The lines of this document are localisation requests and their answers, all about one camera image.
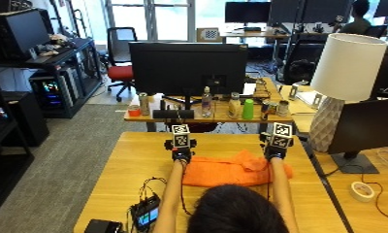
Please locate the white marker cube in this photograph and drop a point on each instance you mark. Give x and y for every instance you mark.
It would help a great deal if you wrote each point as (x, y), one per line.
(180, 136)
(281, 135)

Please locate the left white marker cube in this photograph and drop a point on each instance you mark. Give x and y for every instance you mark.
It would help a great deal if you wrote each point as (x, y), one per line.
(180, 136)

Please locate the checkerboard calibration board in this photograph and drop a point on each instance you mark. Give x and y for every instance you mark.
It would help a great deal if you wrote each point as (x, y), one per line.
(208, 35)

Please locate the dark drink can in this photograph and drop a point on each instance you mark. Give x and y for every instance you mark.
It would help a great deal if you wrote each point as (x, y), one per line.
(265, 110)

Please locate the black shelf rack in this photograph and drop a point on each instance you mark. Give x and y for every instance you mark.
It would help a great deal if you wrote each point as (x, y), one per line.
(64, 74)

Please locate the white table lamp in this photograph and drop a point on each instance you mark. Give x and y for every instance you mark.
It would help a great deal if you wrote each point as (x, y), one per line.
(342, 81)

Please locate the black television screen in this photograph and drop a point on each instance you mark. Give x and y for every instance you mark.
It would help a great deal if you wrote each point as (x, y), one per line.
(19, 34)

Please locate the black computer tower with lights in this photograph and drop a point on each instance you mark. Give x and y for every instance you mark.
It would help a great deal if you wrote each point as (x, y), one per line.
(51, 92)

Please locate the clear water bottle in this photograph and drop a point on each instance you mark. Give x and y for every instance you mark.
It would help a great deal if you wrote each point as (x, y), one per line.
(207, 103)

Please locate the beige drink bottle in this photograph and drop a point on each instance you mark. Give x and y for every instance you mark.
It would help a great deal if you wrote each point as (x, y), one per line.
(233, 106)

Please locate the person's left hand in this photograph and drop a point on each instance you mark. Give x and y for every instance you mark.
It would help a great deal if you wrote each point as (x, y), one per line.
(181, 154)

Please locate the black side monitor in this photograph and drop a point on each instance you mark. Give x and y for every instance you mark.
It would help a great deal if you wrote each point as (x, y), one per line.
(365, 129)

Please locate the red office chair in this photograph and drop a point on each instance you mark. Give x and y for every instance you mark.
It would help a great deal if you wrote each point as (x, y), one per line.
(120, 64)

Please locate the wooden back desk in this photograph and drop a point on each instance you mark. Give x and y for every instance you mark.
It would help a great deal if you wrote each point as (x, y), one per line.
(211, 111)

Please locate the right white marker cube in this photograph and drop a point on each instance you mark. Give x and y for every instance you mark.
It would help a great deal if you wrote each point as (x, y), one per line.
(281, 135)

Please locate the orange cloth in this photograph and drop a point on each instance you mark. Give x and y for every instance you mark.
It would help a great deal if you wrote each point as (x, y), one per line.
(228, 171)

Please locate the black power bank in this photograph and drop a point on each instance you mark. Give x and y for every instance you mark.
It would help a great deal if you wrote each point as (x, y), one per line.
(103, 226)

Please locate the orange small cup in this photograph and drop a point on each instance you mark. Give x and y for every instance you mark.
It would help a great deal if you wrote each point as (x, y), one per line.
(135, 111)

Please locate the person's right hand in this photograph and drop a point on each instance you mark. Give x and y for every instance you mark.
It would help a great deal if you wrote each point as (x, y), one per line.
(275, 151)

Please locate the black office chair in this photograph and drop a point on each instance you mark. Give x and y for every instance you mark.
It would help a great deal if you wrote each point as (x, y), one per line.
(304, 63)

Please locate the black background monitor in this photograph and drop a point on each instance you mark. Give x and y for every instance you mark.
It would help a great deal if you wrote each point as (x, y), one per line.
(247, 12)

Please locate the large black monitor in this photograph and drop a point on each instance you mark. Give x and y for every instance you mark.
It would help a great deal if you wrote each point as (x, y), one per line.
(187, 68)

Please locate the green plastic cup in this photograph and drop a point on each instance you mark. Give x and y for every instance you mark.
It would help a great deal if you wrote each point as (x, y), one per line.
(248, 110)

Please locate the roll of white tape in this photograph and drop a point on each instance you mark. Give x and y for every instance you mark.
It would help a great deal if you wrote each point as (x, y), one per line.
(361, 191)

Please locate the black speaker bar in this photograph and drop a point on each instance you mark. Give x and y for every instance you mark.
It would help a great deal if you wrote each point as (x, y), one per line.
(173, 114)

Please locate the the person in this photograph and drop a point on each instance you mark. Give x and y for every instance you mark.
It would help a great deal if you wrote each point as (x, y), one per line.
(236, 210)

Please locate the glass jar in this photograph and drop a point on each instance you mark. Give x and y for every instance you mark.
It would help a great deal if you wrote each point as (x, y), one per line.
(283, 108)

